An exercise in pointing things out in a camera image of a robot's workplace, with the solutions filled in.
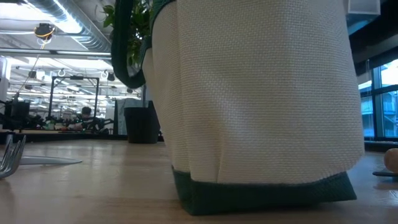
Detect small trowel wooden handle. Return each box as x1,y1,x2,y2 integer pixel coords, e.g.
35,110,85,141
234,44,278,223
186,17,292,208
382,147,398,174

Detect black monitor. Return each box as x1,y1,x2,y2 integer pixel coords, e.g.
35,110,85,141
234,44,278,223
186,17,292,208
4,100,31,128

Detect hand fork wooden handle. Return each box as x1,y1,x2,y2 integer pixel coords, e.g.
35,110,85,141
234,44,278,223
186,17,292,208
0,134,27,180

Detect yellow black cable reel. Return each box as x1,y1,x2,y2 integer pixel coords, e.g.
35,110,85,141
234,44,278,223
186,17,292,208
33,22,57,41

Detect white ceiling box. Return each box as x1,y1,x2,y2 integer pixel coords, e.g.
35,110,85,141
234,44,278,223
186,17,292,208
343,0,382,16

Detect beige green gardening bag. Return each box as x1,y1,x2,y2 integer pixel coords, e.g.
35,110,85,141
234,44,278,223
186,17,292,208
111,0,365,217

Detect green potted plant black pot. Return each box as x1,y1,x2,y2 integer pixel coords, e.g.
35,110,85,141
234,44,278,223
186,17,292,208
102,0,162,144

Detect black background rig frame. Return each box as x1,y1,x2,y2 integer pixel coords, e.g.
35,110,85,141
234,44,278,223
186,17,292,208
48,75,100,121

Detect person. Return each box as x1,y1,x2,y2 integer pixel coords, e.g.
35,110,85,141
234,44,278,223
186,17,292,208
70,106,94,131

